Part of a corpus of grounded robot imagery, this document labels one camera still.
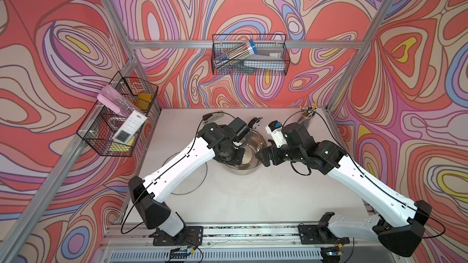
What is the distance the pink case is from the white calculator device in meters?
0.05

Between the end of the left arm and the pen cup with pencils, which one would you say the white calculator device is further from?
→ the pen cup with pencils

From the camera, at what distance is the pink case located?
2.19 ft

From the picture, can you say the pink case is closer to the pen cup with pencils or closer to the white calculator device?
the white calculator device

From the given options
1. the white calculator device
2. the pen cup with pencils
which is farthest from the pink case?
the pen cup with pencils

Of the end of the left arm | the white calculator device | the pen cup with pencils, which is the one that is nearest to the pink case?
the white calculator device

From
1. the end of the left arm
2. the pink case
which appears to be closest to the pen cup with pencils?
the end of the left arm

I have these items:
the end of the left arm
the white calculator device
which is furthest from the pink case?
the end of the left arm

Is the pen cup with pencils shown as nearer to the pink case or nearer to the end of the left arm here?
the end of the left arm

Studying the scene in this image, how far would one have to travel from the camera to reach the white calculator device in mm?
691

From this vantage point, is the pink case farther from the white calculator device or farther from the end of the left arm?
the end of the left arm
